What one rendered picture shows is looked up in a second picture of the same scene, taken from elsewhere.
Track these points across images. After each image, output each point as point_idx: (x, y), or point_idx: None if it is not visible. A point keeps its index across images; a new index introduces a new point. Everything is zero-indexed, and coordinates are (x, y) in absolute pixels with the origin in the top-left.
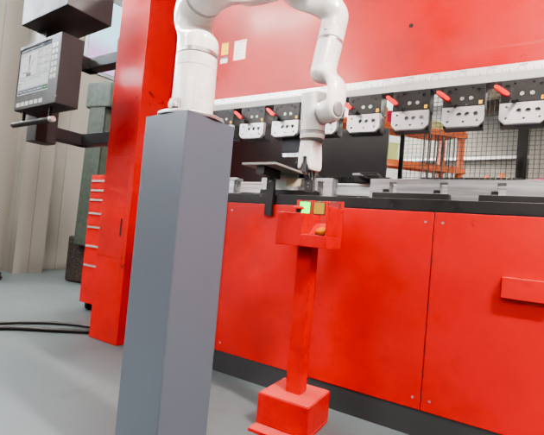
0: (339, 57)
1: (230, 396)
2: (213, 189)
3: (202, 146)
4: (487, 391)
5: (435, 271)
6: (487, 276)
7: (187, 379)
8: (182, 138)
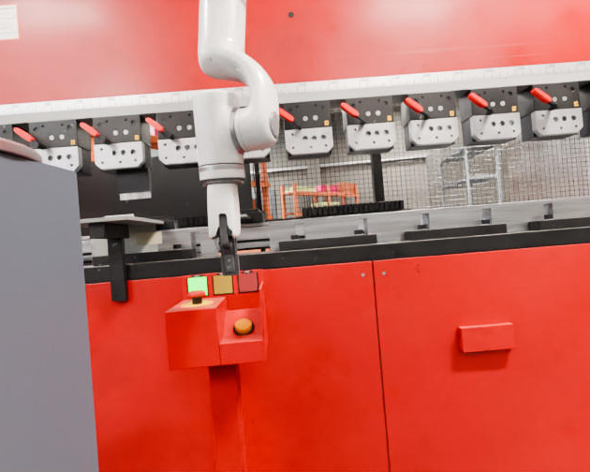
0: (194, 50)
1: None
2: (48, 367)
3: None
4: (463, 464)
5: (384, 336)
6: (443, 330)
7: None
8: None
